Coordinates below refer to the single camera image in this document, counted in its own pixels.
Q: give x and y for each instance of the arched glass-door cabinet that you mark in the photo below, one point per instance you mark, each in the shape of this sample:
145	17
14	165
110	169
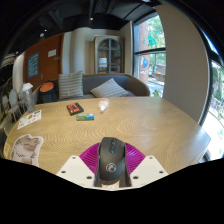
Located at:
108	55

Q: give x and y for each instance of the orange round cushion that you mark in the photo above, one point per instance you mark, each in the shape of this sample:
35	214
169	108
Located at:
46	87

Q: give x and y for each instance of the beige cat-shaped mouse pad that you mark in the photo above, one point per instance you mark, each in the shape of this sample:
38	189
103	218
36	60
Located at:
26	150

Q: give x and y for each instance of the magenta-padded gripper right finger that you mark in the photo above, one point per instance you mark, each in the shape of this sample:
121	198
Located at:
150	168

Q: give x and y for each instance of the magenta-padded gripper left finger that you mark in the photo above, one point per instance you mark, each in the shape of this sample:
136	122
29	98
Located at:
73	168

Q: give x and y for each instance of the grey striped flat cushion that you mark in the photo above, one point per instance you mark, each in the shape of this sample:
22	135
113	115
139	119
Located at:
109	89

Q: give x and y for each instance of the group of white oval-back chairs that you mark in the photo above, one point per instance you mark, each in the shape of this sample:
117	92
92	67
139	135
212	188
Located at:
11	105

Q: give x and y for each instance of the small white wall sign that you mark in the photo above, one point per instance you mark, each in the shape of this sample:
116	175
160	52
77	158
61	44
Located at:
52	53

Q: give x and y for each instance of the large black-framed window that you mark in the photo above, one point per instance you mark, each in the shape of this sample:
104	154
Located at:
150	56

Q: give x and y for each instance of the grey curved sofa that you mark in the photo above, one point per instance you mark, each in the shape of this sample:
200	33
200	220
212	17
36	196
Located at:
133	85

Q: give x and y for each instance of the large striped square cushion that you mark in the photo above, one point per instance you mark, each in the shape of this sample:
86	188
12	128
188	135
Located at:
70	85

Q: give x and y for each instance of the white sticker sheet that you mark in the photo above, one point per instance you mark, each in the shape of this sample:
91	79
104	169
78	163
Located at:
29	119

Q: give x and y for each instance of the small black and red box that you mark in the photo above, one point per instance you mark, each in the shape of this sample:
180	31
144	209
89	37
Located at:
75	109

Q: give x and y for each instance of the black computer mouse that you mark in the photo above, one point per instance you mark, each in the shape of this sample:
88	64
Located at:
111	160

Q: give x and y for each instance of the blue wall poster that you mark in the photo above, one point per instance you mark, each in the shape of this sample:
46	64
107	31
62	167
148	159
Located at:
33	65

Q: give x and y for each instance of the small green and blue packet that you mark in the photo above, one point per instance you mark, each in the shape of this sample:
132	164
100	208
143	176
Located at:
85	116

